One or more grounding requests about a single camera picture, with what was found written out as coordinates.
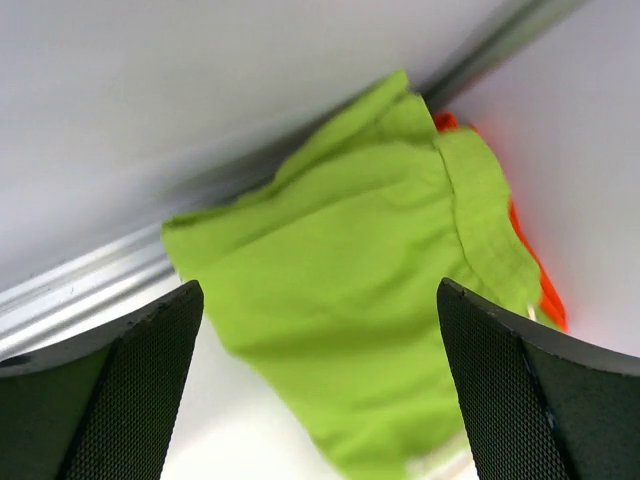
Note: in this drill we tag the green shorts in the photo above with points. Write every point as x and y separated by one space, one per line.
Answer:
324 281

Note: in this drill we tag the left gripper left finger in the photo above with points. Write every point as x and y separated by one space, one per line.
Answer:
101 404

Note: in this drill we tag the left aluminium corner post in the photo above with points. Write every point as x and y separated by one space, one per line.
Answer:
512 28

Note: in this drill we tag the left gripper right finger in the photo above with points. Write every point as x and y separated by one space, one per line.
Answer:
537 403

